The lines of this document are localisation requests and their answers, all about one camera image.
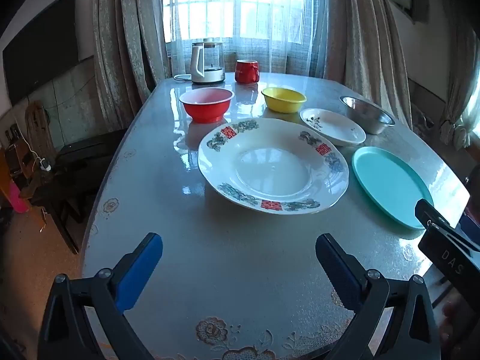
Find pink plastic object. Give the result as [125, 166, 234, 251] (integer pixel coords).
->
[9, 180, 29, 213]

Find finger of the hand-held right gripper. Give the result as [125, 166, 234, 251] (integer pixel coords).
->
[414, 199, 480, 257]

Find red mug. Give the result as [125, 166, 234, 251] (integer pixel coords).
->
[235, 59, 260, 84]

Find large white patterned plate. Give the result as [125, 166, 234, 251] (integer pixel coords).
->
[197, 118, 350, 215]

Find dark grey flat appliance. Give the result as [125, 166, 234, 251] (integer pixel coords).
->
[56, 129, 128, 163]

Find white glass electric kettle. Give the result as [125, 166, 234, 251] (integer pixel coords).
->
[190, 38, 226, 85]

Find dark wooden bench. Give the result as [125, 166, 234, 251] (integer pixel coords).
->
[19, 154, 124, 254]

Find white sheer curtain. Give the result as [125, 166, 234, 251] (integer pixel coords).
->
[161, 0, 331, 79]

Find black wall television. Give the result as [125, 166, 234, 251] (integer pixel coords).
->
[2, 0, 80, 107]

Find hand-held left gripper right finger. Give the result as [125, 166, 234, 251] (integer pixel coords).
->
[315, 233, 441, 360]

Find tied beige side curtain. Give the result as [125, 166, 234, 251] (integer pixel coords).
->
[439, 0, 480, 149]

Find beige patterned curtain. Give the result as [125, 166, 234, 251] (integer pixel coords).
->
[322, 0, 410, 122]
[93, 0, 170, 102]

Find large grid window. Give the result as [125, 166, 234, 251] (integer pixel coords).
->
[163, 0, 312, 42]

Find stainless steel bowl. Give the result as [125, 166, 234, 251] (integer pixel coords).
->
[340, 95, 396, 135]

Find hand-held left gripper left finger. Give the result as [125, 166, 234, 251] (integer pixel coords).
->
[37, 232, 164, 360]

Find white floral deep plate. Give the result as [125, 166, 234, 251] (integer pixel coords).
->
[299, 107, 367, 147]

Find yellow plastic bowl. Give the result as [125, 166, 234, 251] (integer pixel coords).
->
[261, 87, 307, 114]

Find red plastic bowl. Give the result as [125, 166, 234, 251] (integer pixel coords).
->
[179, 87, 235, 124]

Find teal plastic plate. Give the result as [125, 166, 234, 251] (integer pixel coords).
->
[351, 146, 436, 230]

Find grey wall box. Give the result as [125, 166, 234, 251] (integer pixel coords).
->
[407, 0, 430, 24]

